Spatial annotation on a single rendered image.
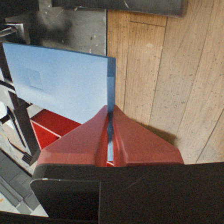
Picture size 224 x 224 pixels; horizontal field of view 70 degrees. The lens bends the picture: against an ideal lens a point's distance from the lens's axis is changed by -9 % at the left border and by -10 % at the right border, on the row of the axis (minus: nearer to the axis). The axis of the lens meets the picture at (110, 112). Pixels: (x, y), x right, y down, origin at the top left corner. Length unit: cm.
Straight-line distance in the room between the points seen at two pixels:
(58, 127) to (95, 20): 18
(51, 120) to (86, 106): 18
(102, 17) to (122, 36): 3
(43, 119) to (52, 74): 18
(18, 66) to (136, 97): 15
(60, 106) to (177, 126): 15
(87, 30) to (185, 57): 13
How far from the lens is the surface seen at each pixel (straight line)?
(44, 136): 39
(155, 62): 21
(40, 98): 20
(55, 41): 29
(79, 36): 25
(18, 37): 20
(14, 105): 30
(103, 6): 20
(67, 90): 16
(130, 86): 23
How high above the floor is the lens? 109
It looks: 43 degrees down
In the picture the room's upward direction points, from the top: 135 degrees counter-clockwise
